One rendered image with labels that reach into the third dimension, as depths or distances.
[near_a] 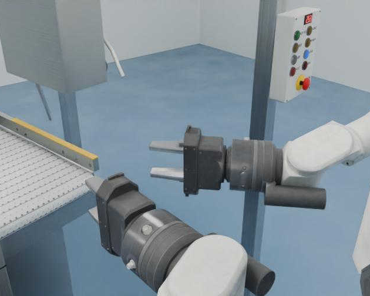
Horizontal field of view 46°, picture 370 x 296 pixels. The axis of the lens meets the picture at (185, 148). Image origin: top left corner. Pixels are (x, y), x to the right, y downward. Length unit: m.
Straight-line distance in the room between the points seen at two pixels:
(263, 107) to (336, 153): 0.73
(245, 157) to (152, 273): 0.27
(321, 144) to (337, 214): 1.79
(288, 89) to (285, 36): 0.16
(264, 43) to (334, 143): 0.70
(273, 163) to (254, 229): 0.97
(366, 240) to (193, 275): 0.17
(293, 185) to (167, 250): 0.30
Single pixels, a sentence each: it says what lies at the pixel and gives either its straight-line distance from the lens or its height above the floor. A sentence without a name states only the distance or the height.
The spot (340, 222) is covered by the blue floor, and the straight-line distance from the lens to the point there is 2.44.
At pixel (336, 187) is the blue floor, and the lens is 2.73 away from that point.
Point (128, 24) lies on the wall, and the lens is 5.03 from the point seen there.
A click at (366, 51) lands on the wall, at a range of 4.30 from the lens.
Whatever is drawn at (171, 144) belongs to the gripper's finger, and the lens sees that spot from 0.74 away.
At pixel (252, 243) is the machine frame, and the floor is 0.31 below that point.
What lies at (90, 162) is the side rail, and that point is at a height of 0.91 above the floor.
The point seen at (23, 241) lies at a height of 0.79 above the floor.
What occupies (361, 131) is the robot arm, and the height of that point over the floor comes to 1.08.
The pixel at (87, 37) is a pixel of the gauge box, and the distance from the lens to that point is 0.88.
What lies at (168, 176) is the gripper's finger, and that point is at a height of 1.00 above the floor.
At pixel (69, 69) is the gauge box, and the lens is 0.87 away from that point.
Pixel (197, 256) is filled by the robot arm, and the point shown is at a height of 1.08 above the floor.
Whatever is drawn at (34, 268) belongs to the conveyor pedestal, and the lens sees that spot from 1.20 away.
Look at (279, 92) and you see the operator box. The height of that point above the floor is 0.92.
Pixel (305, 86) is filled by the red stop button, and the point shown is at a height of 0.94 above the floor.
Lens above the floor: 1.39
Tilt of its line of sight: 28 degrees down
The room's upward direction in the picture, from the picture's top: straight up
